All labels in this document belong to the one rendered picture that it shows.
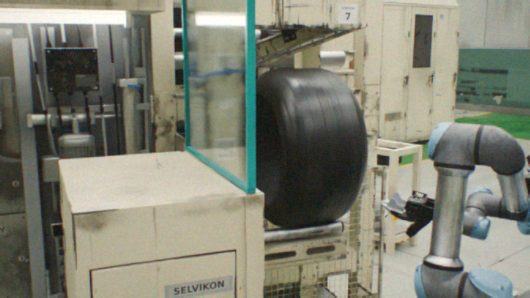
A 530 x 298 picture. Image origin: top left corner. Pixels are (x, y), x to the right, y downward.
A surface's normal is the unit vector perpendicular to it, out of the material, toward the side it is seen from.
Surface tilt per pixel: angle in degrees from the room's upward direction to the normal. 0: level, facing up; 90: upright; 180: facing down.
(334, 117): 62
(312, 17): 90
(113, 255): 90
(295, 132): 73
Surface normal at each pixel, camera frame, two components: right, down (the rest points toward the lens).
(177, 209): 0.37, 0.18
